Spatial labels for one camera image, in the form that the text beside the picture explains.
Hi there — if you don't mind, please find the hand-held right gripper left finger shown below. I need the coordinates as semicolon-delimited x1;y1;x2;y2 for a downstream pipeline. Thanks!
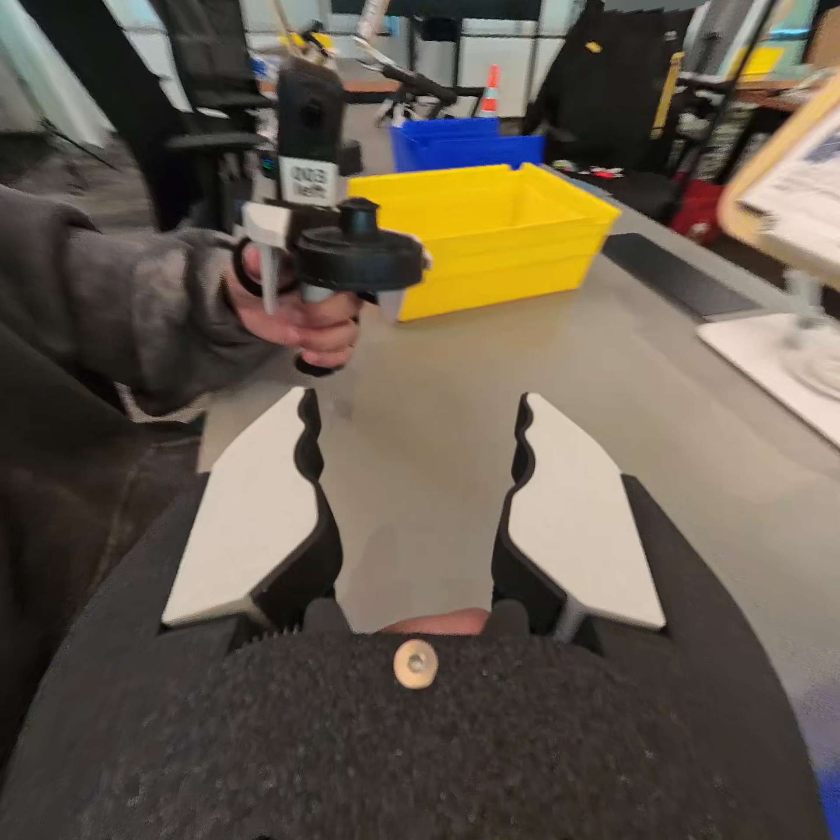
162;387;344;631

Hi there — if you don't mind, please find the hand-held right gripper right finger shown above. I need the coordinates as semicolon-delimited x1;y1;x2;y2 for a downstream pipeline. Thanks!
491;392;667;641

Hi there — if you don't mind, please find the black bottle lid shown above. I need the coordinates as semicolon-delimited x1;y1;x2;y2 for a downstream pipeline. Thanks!
294;198;426;305

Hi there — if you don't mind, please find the yellow plastic bin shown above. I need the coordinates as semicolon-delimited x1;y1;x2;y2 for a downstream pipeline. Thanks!
348;163;623;322
742;46;786;81

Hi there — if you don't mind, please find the person's right hand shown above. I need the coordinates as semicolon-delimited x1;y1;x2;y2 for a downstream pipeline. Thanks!
379;608;493;636

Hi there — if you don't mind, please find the black office chair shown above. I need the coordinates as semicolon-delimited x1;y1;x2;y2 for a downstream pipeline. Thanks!
151;0;278;231

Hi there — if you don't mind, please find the black tools pile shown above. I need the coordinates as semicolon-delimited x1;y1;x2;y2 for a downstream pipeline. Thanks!
354;56;487;126

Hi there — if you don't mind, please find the orange traffic cone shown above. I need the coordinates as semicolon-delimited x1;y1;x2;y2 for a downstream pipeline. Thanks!
478;64;504;119

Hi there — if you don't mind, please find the person's dark clothed torso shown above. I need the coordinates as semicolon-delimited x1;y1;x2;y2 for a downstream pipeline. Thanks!
0;328;206;756

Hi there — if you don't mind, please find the instruction sheet on stand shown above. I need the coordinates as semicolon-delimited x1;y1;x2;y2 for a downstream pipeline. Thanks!
697;85;840;448

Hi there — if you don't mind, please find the black jacket on chair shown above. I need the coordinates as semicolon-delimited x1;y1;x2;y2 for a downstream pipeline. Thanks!
525;0;690;198

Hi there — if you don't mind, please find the red bag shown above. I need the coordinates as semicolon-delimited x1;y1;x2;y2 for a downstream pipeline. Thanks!
669;180;727;245

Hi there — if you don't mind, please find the printed instruction sheet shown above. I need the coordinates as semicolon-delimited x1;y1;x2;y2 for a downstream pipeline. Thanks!
738;118;840;245

